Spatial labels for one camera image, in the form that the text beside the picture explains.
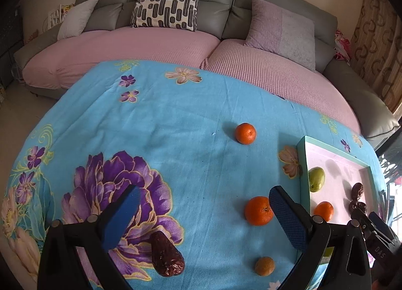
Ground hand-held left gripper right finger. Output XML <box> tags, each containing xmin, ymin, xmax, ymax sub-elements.
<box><xmin>268</xmin><ymin>185</ymin><xmax>373</xmax><ymax>290</ymax></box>

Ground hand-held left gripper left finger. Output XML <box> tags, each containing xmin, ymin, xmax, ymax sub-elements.
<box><xmin>37</xmin><ymin>185</ymin><xmax>141</xmax><ymax>290</ymax></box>

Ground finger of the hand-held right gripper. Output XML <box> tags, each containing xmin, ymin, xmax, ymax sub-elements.
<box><xmin>369</xmin><ymin>212</ymin><xmax>400</xmax><ymax>244</ymax></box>
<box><xmin>351</xmin><ymin>208</ymin><xmax>375</xmax><ymax>234</ymax></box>

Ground large wrinkled dark date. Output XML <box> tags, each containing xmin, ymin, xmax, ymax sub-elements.
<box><xmin>348</xmin><ymin>200</ymin><xmax>367</xmax><ymax>214</ymax></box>

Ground large orange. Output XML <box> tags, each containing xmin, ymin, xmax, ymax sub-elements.
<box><xmin>244</xmin><ymin>196</ymin><xmax>275</xmax><ymax>226</ymax></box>

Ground small orange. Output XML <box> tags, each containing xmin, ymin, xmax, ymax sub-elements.
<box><xmin>235</xmin><ymin>122</ymin><xmax>257</xmax><ymax>145</ymax></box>
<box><xmin>313</xmin><ymin>201</ymin><xmax>334</xmax><ymax>223</ymax></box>

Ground shallow teal box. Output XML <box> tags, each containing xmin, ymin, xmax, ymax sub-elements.
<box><xmin>297</xmin><ymin>135</ymin><xmax>388</xmax><ymax>278</ymax></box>

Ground brown longan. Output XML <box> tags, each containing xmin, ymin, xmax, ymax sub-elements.
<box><xmin>254</xmin><ymin>257</ymin><xmax>276</xmax><ymax>277</ymax></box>

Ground long dark red date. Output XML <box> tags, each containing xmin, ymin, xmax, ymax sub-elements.
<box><xmin>150</xmin><ymin>231</ymin><xmax>186</xmax><ymax>277</ymax></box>

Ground blue floral tablecloth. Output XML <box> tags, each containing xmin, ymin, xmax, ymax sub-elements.
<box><xmin>0</xmin><ymin>59</ymin><xmax>389</xmax><ymax>290</ymax></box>

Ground pink seat cushion cover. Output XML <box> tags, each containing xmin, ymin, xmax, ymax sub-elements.
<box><xmin>22</xmin><ymin>29</ymin><xmax>218</xmax><ymax>90</ymax></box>
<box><xmin>200</xmin><ymin>39</ymin><xmax>362</xmax><ymax>135</ymax></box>

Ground pink floral cloth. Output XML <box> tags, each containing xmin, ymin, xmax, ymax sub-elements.
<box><xmin>333</xmin><ymin>29</ymin><xmax>352</xmax><ymax>65</ymax></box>

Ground beige patterned curtain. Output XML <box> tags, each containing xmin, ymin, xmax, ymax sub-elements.
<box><xmin>348</xmin><ymin>0</ymin><xmax>402</xmax><ymax>115</ymax></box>

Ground purple and grey pillow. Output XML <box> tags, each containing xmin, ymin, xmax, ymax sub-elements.
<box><xmin>244</xmin><ymin>0</ymin><xmax>316</xmax><ymax>72</ymax></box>

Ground plain grey pillow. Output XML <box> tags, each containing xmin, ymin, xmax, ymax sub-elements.
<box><xmin>57</xmin><ymin>0</ymin><xmax>101</xmax><ymax>40</ymax></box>

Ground black and white patterned pillow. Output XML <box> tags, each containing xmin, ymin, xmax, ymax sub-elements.
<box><xmin>130</xmin><ymin>0</ymin><xmax>207</xmax><ymax>32</ymax></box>

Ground white wire rack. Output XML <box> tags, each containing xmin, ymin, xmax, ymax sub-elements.
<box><xmin>44</xmin><ymin>4</ymin><xmax>76</xmax><ymax>30</ymax></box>

